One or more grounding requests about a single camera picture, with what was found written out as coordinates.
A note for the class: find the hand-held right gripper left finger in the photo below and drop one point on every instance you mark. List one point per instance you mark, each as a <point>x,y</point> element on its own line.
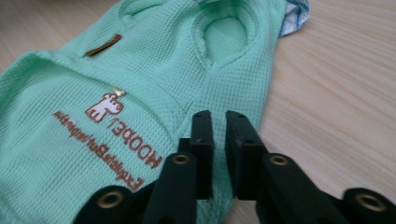
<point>202,155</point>

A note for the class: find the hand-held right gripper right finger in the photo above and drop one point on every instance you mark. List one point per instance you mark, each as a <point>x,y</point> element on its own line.
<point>244,155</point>

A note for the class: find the mint green pet garment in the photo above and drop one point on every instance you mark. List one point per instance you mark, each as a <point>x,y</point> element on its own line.
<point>77,149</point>

